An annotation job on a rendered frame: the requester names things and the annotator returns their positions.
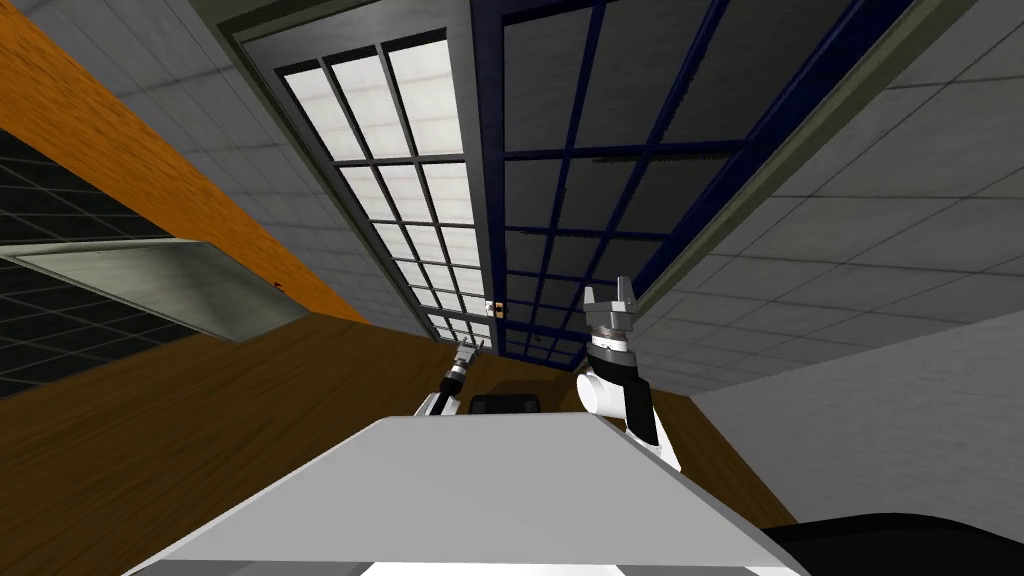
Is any pale grey-green panel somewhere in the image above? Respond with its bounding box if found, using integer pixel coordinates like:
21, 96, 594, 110
14, 238, 312, 344

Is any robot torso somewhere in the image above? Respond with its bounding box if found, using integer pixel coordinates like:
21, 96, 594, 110
119, 392, 811, 576

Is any grey door with bright panes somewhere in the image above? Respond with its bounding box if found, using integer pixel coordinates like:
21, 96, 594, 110
214, 0, 502, 350

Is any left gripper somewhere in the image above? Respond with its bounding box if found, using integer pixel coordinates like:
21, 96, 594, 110
451, 337, 485, 373

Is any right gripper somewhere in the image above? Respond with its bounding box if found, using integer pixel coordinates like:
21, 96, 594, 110
582, 275, 640, 328

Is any blue door with dark panes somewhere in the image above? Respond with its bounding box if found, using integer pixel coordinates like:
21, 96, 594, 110
468, 0, 917, 374

